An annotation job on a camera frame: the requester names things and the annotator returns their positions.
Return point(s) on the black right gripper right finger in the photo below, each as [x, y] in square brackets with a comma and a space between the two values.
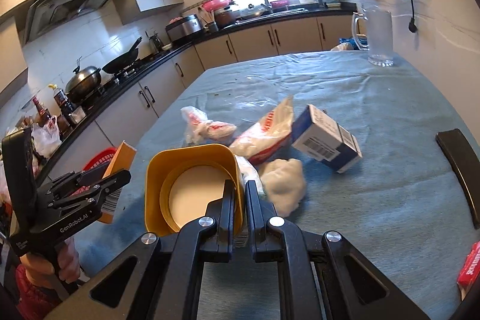
[321, 276]

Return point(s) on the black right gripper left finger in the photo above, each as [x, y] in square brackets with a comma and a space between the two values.
[158, 277]

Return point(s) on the orange cardboard box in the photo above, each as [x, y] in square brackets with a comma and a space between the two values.
[121, 161]

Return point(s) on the yellow plastic cup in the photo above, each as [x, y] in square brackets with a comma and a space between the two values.
[179, 184]

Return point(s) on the white tissue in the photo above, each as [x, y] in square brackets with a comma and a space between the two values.
[283, 184]

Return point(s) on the cartoon tissue pack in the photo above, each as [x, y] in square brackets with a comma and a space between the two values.
[249, 173]

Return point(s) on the blue white small carton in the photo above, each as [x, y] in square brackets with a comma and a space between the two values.
[320, 137]

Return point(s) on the white red plastic bag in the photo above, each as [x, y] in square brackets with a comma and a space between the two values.
[199, 127]

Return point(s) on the white red snack bag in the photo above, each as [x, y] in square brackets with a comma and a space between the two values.
[261, 140]

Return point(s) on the lower kitchen cabinets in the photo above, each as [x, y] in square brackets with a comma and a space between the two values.
[128, 109]

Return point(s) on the left hand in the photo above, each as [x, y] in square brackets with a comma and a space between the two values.
[38, 269]

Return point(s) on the red plastic basket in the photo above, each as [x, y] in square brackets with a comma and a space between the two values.
[102, 157]

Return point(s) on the blue table cloth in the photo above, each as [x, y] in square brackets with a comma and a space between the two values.
[401, 205]

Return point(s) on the dark sauce bottle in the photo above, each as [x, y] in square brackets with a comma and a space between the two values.
[65, 105]

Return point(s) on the steel pot with lid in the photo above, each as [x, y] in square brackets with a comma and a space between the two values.
[83, 82]

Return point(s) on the red snack packet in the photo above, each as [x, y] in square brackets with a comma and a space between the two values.
[469, 271]

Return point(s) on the black wok pan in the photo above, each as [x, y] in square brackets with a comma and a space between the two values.
[124, 60]

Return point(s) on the black chair back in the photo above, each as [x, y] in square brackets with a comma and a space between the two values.
[465, 164]

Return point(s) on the range hood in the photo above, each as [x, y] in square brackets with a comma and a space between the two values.
[46, 15]

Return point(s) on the steel rice cooker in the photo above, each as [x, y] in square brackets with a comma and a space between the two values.
[184, 28]

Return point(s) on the blue bag behind table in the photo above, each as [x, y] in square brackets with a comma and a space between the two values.
[347, 44]

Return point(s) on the glass pitcher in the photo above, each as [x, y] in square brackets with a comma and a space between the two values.
[379, 35]

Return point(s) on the pink colander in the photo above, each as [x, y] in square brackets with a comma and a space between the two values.
[212, 5]

